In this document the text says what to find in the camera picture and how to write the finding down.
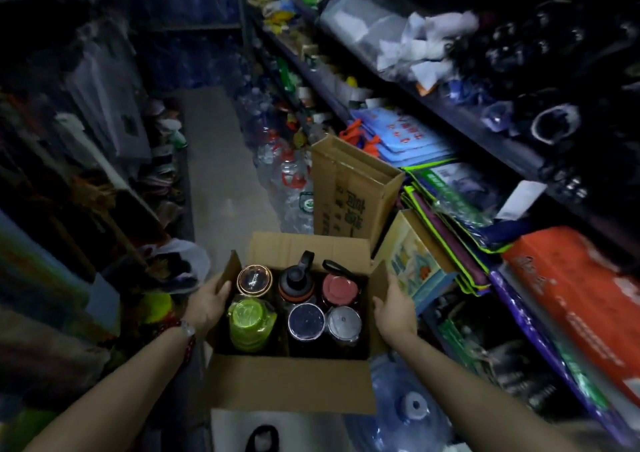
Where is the silver lidded bottle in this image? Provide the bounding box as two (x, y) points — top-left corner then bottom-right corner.
(326, 306), (363, 345)

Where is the person's right forearm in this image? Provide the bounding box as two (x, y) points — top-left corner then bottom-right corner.
(391, 332), (585, 452)

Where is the purple packaged mat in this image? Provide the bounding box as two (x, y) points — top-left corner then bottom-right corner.
(489, 265), (640, 448)

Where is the stack of blue printed bags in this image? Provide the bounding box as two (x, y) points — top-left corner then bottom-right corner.
(348, 107), (459, 168)

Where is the person's right hand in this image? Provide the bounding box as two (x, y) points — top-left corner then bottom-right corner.
(372, 271), (419, 350)

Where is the person's left hand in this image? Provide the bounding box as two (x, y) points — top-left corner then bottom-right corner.
(183, 273), (233, 339)

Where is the brown cardboard box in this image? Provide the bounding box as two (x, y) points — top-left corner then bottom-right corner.
(206, 232), (391, 415)

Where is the red bead bracelet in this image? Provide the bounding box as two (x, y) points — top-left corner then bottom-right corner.
(154, 320), (198, 365)

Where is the red lidded bottle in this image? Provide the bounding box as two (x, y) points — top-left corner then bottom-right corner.
(321, 260), (361, 308)

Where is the stack of green-edged bags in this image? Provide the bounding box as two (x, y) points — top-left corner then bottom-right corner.
(400, 159), (536, 297)

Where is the white bag with black handle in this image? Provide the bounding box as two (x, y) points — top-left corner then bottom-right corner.
(210, 409), (351, 452)

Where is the bottle with copper rimmed lid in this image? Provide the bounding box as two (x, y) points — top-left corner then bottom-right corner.
(236, 264), (274, 298)

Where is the group of clear water bottles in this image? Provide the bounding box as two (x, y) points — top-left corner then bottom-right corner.
(237, 85), (316, 234)

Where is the metal shelf rack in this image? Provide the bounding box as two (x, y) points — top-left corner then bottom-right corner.
(233, 0), (640, 262)

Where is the colourful illustrated box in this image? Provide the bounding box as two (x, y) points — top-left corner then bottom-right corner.
(374, 210), (459, 312)

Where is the tall printed cardboard box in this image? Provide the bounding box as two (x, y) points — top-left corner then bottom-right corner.
(310, 135), (406, 253)

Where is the white plastic bag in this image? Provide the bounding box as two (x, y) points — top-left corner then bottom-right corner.
(138, 239), (212, 295)

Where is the pile of white packets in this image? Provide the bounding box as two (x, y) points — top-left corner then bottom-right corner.
(320, 0), (481, 92)

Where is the dark blue lidded bottle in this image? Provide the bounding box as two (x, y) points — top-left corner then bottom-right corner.
(287, 303), (327, 343)

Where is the pile of black packaged goods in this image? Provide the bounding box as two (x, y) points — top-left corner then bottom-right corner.
(450, 0), (640, 202)

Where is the person's left forearm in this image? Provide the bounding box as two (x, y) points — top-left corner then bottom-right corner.
(24, 321), (197, 452)

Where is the black bottle with loop handle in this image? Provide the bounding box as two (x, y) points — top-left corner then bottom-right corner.
(278, 251), (317, 303)

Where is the orange packaged box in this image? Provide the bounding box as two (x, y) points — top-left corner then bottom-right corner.
(502, 226), (640, 407)

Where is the white paper tag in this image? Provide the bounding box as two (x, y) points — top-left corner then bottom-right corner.
(495, 180), (549, 221)

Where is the green lidded bottle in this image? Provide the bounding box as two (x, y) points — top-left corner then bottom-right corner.
(228, 298), (279, 353)

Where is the large blue water jug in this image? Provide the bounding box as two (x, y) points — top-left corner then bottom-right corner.
(344, 353), (456, 452)

